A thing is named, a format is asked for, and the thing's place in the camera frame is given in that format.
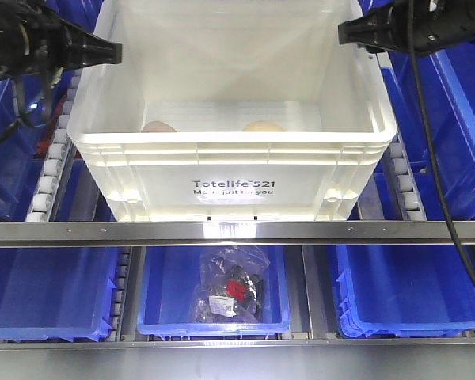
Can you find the lower left roller track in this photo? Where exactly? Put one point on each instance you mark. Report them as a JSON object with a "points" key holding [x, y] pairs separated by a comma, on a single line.
{"points": [[119, 294]]}

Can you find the blue bin upper left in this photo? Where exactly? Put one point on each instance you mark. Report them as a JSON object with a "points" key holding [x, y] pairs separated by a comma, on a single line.
{"points": [[17, 153]]}

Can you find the white roller track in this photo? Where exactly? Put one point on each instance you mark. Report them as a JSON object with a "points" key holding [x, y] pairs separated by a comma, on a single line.
{"points": [[55, 171], [402, 181]]}

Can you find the blue bin upper right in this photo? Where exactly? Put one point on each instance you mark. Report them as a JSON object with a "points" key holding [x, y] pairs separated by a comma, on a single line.
{"points": [[448, 83]]}

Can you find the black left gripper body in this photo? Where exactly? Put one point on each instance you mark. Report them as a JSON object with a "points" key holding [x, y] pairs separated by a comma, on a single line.
{"points": [[33, 37]]}

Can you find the white left roller track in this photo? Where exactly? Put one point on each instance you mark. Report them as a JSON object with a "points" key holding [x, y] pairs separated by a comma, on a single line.
{"points": [[55, 171]]}

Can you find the steel upper shelf rail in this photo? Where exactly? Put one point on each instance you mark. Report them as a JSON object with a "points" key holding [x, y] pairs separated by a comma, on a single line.
{"points": [[76, 234]]}

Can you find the clear bag of parts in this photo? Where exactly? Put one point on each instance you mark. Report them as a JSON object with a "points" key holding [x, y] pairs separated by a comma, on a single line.
{"points": [[231, 288]]}

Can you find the pink stitched soft ball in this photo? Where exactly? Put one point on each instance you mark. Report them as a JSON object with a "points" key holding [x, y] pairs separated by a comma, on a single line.
{"points": [[157, 126]]}

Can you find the steel shelf rail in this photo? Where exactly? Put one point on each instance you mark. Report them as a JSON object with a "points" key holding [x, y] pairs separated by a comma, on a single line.
{"points": [[76, 234], [242, 359]]}

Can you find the steel lower shelf rail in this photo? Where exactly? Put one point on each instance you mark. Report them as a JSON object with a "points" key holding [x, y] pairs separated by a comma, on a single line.
{"points": [[242, 359]]}

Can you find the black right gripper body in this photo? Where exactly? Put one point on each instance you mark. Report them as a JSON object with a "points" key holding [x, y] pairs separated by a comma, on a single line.
{"points": [[431, 26]]}

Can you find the blue bin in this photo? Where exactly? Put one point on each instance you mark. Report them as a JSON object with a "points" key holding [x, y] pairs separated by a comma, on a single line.
{"points": [[57, 293], [401, 291], [17, 153], [169, 278], [448, 83]]}

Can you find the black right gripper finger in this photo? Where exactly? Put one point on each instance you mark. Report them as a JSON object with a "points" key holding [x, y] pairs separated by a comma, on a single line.
{"points": [[374, 30]]}

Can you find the white right roller track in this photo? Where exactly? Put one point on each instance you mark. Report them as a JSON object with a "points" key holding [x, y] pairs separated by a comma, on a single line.
{"points": [[402, 181]]}

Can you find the blue bin lower middle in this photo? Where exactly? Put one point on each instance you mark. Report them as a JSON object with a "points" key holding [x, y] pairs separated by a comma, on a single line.
{"points": [[169, 278]]}

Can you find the yellow soft ball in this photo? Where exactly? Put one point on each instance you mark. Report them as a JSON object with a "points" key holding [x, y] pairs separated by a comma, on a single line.
{"points": [[262, 126]]}

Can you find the blue bin lower right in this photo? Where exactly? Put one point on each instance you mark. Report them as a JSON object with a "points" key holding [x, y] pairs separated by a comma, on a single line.
{"points": [[401, 291]]}

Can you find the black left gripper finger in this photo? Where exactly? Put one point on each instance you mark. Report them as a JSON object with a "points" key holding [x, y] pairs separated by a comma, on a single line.
{"points": [[82, 49]]}

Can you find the white plastic tote box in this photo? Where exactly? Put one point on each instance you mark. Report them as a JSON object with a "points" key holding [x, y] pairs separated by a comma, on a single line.
{"points": [[208, 68]]}

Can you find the blue bin lower left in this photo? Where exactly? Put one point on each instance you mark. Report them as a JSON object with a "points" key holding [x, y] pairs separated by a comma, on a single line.
{"points": [[57, 293]]}

